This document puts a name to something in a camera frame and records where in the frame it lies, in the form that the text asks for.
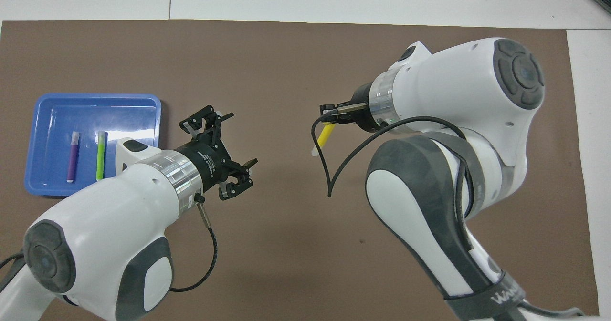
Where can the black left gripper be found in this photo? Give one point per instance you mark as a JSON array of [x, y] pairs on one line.
[[207, 163]]

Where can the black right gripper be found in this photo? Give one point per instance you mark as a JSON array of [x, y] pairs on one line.
[[365, 108]]

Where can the yellow highlighter pen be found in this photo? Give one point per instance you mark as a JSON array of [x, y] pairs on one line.
[[324, 137]]

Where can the green highlighter pen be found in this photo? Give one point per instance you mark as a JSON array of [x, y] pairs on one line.
[[100, 159]]

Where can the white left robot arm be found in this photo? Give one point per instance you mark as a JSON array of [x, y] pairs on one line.
[[95, 225]]

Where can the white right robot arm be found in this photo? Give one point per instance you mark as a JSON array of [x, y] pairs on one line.
[[453, 87]]

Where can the brown table mat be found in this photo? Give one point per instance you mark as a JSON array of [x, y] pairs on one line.
[[286, 244]]

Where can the purple highlighter pen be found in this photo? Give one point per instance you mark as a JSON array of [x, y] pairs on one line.
[[72, 161]]

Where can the blue plastic tray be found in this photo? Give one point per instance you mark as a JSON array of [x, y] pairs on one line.
[[47, 120]]

